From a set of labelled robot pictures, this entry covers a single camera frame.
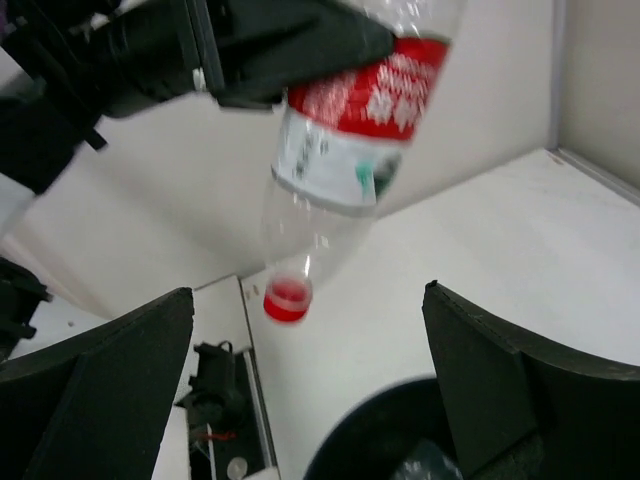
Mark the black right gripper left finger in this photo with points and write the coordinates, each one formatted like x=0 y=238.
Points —
x=95 y=406

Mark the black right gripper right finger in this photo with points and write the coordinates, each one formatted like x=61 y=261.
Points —
x=522 y=406

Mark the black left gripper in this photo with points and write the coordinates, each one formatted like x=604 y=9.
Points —
x=94 y=58

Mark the clear bottle red label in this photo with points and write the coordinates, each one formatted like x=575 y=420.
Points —
x=341 y=145

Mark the dark round bin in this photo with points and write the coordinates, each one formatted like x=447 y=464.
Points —
x=399 y=433

